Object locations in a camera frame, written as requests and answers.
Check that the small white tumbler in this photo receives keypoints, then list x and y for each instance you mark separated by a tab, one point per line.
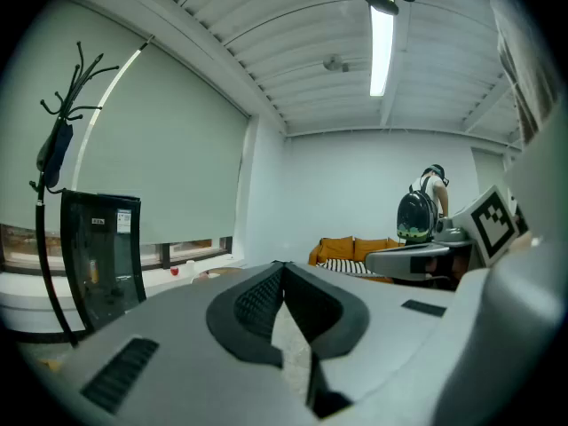
190	267

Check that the long ceiling tube light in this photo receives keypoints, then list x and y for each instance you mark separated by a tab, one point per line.
381	51

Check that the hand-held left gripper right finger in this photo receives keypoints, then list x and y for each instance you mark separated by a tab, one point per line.
381	317

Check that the orange sofa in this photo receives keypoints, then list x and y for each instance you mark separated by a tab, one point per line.
337	246

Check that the black backpack with green pattern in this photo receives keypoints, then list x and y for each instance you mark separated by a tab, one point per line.
415	213

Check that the glass of red liquid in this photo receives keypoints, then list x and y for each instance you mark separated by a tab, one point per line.
175	271

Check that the dark hanging bag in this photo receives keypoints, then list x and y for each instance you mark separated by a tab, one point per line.
55	153

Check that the black coat rack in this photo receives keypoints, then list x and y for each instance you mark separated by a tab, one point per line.
41	211

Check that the round ceiling fixture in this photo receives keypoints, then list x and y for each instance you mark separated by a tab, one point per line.
333	62

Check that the person's right forearm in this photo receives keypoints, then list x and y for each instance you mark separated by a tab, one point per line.
526	240

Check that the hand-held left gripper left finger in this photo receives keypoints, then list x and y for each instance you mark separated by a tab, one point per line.
177	349

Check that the dark window frame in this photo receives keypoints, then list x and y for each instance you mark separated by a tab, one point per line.
164	253

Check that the grey roller blind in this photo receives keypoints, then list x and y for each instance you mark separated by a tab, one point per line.
26	104
177	149

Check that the black and white striped pillow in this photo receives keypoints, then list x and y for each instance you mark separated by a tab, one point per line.
341	265

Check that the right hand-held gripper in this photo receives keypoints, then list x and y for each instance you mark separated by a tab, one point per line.
492	224

